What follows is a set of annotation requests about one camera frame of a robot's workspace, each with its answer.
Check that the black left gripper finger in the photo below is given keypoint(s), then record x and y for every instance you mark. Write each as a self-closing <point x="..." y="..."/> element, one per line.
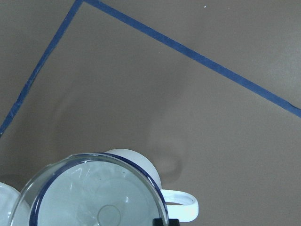
<point x="174" y="222"/>

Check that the white mug lid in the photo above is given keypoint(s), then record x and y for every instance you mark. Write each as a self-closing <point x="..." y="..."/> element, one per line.
<point x="8" y="197"/>

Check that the white enamel mug blue rim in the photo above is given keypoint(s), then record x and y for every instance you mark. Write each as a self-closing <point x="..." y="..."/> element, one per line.
<point x="180" y="205"/>

